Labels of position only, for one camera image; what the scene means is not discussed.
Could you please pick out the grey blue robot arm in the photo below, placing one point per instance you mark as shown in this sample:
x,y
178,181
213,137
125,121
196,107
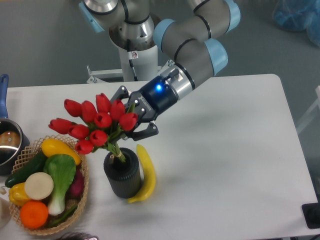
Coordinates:
x,y
192,45

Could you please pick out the orange fruit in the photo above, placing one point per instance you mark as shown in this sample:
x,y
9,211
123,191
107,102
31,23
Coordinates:
x,y
34,214

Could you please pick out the green bok choy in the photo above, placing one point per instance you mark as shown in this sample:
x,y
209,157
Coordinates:
x,y
62,170

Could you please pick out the dark ribbed vase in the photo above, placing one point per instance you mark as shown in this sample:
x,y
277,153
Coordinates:
x,y
124,177

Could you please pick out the purple sweet potato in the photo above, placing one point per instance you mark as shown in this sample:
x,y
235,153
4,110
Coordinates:
x,y
77,186

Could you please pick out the woven wicker basket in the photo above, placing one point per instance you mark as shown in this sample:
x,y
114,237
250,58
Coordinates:
x,y
74,204

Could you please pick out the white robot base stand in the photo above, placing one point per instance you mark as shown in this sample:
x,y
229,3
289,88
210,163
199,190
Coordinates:
x,y
136,65

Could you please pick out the red tulip bouquet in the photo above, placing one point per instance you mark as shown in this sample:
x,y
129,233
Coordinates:
x,y
104,121

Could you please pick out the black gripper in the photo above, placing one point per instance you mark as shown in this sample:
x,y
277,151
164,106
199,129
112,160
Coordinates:
x,y
151,100

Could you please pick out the dark pot blue handle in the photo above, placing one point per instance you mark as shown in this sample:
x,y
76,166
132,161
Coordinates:
x,y
12,138

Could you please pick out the blue plastic bag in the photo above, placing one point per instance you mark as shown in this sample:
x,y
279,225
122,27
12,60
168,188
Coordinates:
x,y
299,16

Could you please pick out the green chili pepper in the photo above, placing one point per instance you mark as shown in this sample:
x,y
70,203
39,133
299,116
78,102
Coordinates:
x,y
63,218

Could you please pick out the green cucumber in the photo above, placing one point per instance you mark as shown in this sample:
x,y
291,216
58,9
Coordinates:
x,y
34,165

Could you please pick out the yellow banana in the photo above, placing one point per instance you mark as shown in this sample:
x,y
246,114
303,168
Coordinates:
x,y
149,181

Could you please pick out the yellow squash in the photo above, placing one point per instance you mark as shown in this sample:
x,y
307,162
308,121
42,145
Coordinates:
x,y
53,146

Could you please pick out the yellow bell pepper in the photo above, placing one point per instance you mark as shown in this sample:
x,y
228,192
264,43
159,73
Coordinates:
x,y
17,195

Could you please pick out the black device at table edge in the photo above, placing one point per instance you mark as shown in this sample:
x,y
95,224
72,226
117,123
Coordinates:
x,y
311,213

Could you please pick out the white garlic clove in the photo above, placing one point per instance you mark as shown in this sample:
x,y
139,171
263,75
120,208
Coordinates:
x,y
3,191

